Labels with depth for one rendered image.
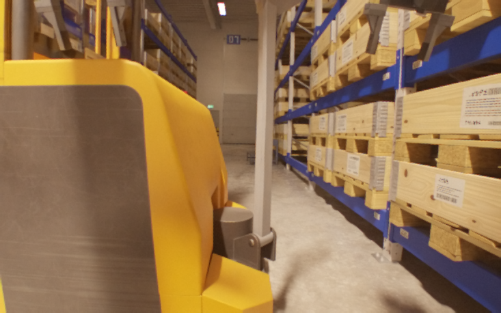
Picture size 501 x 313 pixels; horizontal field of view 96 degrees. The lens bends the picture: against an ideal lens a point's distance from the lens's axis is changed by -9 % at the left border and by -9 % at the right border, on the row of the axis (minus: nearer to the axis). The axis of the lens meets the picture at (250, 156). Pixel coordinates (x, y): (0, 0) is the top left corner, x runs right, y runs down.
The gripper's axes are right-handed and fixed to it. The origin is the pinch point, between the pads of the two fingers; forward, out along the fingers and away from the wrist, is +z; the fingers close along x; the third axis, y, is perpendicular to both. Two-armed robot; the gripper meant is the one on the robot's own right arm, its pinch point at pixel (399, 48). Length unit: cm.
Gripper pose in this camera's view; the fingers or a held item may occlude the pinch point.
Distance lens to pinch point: 69.3
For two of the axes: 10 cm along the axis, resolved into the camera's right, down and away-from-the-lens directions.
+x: 10.0, 0.6, 0.4
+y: 0.0, 5.0, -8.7
